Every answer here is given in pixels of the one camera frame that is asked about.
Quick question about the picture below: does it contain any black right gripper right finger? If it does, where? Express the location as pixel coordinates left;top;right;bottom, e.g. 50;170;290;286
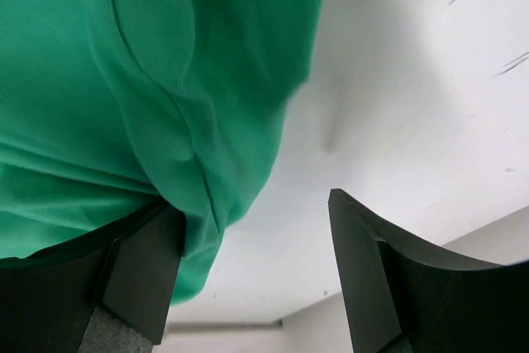
328;188;528;353

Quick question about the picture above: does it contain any aluminium table edge rail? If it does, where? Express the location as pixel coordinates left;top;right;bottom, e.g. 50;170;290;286
165;319;283;335

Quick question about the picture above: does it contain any green tank top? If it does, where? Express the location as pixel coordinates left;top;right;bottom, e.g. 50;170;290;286
1;0;322;303

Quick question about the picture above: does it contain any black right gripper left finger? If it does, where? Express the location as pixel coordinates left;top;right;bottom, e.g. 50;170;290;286
1;202;186;352

